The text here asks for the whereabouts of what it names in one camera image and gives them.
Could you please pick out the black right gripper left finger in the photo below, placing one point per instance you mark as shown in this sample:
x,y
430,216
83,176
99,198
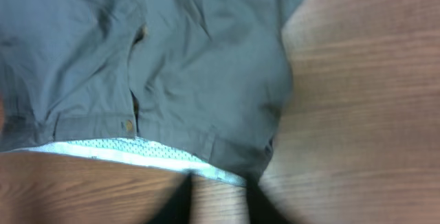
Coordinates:
x,y
177,209

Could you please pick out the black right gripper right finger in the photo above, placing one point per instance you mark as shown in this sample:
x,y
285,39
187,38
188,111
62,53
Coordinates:
x,y
260,209

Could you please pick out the grey shorts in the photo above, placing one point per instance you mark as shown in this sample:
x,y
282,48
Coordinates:
x,y
184,85

